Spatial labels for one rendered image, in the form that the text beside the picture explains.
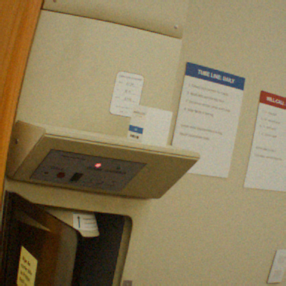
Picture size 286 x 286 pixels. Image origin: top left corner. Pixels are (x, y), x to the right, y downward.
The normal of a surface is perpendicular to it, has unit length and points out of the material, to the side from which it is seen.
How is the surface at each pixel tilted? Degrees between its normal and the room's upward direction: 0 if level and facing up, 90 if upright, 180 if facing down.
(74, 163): 135
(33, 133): 90
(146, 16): 90
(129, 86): 90
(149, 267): 90
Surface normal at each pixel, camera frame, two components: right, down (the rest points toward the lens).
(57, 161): 0.26, 0.80
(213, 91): 0.57, 0.15
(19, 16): -0.80, -0.13
